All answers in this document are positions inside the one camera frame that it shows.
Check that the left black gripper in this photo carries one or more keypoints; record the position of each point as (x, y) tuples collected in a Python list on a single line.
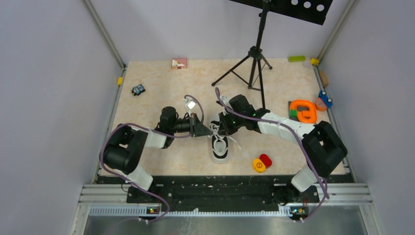
[(196, 129)]

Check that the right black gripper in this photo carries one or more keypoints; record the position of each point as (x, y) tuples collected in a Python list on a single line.
[(224, 127)]

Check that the white shoelace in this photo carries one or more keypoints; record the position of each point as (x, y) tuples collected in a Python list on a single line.
[(215, 133)]

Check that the black white canvas sneaker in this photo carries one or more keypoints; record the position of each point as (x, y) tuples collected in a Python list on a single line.
[(220, 149)]

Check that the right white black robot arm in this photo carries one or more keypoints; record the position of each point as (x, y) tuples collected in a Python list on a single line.
[(320, 143)]

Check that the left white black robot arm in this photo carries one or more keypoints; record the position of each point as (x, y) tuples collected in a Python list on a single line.
[(121, 153)]

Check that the black tripod stand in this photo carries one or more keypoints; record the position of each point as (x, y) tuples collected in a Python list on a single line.
[(255, 53)]

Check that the yellow plastic cylinder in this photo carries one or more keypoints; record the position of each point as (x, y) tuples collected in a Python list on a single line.
[(258, 165)]

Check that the red plastic cylinder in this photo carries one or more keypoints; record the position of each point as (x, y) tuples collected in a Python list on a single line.
[(266, 160)]

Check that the dark grey square plate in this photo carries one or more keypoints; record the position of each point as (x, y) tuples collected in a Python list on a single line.
[(291, 113)]

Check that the small green block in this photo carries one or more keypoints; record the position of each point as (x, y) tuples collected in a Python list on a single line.
[(293, 113)]

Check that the pink tangram puzzle box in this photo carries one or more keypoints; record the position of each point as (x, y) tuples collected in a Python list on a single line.
[(179, 63)]

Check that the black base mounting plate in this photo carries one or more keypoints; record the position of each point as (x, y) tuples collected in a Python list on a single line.
[(218, 193)]

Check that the small blue black toy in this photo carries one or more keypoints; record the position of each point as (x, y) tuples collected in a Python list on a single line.
[(137, 90)]

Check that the orange translucent cup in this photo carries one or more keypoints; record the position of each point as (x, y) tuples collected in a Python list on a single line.
[(320, 105)]

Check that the green rectangular block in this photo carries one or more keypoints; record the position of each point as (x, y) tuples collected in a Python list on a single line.
[(296, 58)]

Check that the blue toy car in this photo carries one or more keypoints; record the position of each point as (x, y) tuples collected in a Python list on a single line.
[(325, 98)]

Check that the yellow corner block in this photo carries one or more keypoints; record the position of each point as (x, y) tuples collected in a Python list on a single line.
[(314, 61)]

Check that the black perforated stand tray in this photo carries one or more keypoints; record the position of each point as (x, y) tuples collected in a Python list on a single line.
[(312, 11)]

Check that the wooden block on frame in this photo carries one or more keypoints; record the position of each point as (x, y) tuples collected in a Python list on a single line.
[(324, 79)]

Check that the white slotted cable duct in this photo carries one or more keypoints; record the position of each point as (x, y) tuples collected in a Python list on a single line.
[(143, 211)]

